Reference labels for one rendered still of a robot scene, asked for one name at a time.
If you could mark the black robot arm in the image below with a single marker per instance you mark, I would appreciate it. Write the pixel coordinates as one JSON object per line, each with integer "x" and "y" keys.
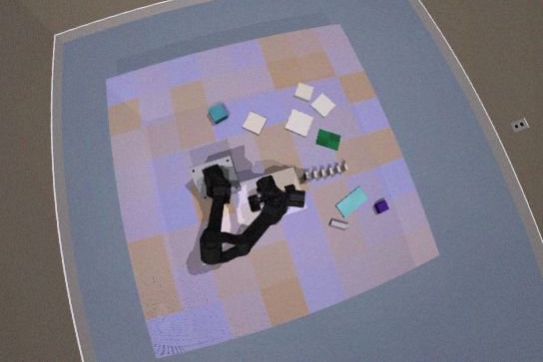
{"x": 220, "y": 190}

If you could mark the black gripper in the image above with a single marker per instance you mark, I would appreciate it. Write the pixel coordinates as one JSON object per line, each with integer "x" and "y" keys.
{"x": 254, "y": 200}

